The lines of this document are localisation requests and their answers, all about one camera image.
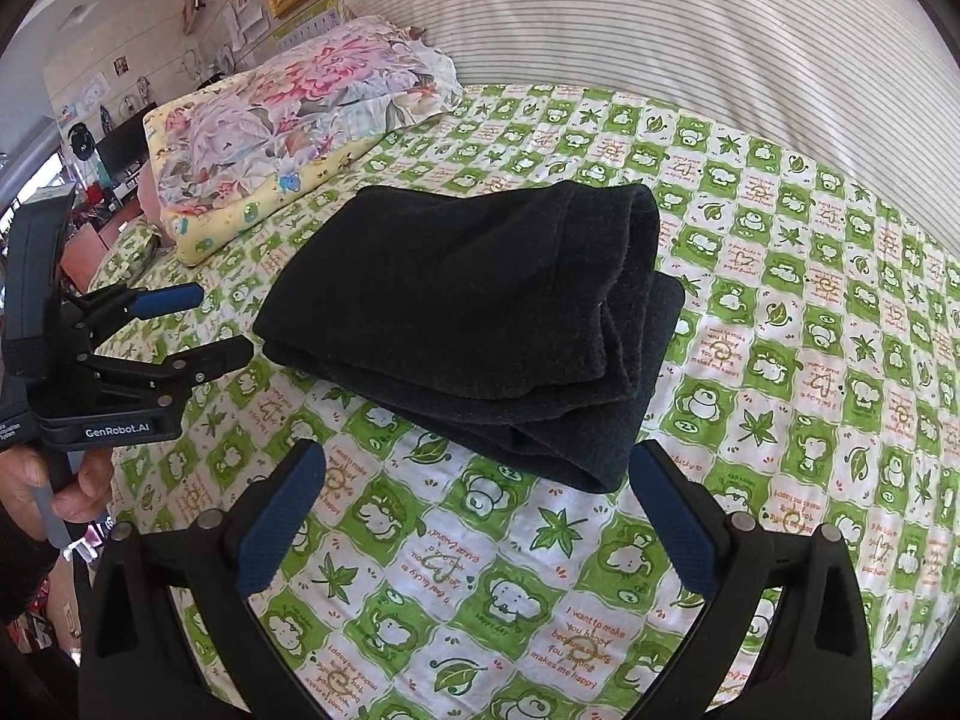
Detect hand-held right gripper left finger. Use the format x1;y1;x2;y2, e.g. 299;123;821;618
77;438;328;720

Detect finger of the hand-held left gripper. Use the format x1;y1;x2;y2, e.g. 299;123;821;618
71;282;206;340
79;335;256;410

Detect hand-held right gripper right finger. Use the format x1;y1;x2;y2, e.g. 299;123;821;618
621;438;875;720

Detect black pants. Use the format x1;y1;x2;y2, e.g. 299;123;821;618
252;181;686;496

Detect person's left forearm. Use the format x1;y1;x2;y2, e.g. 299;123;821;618
0;514;62;620

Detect person's left hand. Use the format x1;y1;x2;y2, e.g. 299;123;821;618
0;444;115;542

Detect green printed pillow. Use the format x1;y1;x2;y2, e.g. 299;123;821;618
88;219;170;295

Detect yellow cartoon quilt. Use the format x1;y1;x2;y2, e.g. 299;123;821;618
141;78;385;268

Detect pink pillow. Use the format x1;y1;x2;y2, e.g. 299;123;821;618
136;163;170;235

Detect green printed bed sheet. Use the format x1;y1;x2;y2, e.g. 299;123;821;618
88;81;960;720

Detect black monitor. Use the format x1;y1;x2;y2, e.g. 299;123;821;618
96;115;149;175

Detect floral pillow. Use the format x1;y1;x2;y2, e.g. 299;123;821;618
152;18;467;205

